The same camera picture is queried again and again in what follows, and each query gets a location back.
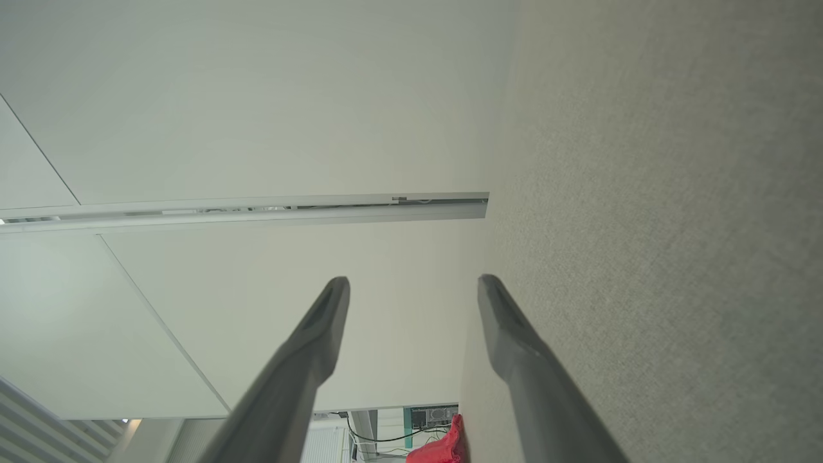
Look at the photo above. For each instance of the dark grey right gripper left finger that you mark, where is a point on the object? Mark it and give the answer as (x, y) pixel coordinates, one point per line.
(283, 411)

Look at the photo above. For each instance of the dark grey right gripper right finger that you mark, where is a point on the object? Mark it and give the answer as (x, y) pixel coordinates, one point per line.
(546, 418)

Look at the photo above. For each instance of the aluminium partition post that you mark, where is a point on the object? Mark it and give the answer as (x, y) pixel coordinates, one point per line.
(257, 217)

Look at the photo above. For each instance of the teal vertical post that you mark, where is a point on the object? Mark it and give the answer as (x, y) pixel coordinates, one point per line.
(407, 427)

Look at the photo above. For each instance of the red basketball jersey white trim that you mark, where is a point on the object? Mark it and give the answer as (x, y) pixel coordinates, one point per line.
(440, 450)

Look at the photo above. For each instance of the white slatted blind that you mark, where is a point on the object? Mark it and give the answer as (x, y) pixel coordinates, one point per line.
(38, 431)

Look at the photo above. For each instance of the dark electronics box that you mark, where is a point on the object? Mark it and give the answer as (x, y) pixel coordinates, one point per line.
(434, 417)

